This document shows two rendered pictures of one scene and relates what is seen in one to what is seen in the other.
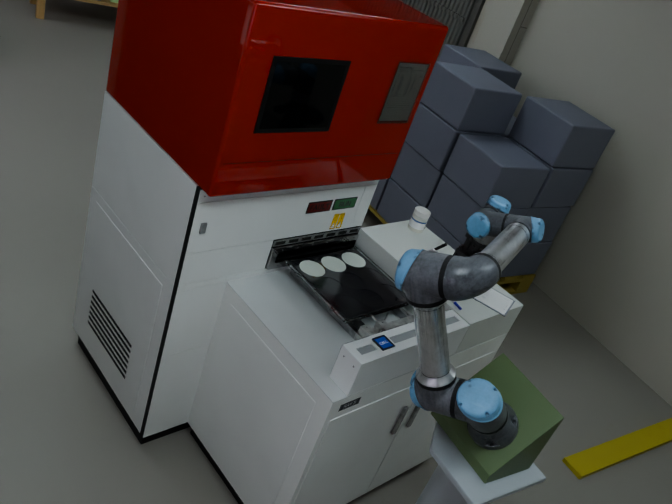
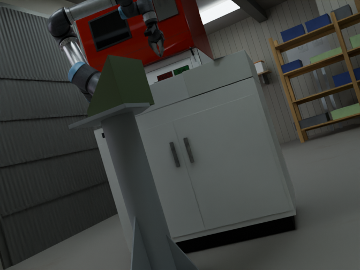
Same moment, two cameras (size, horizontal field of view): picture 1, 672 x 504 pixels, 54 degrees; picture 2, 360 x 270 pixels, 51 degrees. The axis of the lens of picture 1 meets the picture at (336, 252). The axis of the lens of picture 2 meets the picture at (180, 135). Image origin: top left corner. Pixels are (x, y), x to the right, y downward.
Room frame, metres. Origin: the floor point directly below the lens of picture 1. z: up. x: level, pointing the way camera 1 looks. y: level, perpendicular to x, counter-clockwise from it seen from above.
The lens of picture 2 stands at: (1.12, -2.35, 0.57)
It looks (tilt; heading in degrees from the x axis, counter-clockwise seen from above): 2 degrees up; 67
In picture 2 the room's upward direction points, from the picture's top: 17 degrees counter-clockwise
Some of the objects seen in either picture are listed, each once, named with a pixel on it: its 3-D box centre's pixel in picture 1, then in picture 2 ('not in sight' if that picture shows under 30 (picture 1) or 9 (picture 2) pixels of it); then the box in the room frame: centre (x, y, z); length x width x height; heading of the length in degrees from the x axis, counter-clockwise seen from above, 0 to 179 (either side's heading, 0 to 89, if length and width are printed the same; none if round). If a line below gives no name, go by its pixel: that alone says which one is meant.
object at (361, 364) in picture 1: (403, 349); (143, 101); (1.83, -0.33, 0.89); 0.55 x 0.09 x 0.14; 141
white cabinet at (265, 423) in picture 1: (343, 387); (202, 169); (2.11, -0.22, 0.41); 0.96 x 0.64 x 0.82; 141
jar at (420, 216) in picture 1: (419, 219); not in sight; (2.58, -0.28, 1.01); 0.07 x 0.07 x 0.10
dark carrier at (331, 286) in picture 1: (350, 281); not in sight; (2.11, -0.09, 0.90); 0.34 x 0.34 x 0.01; 51
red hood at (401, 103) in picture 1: (272, 60); (148, 37); (2.31, 0.45, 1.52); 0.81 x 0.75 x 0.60; 141
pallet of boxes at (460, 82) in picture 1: (463, 167); not in sight; (4.42, -0.62, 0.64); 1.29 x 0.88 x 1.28; 42
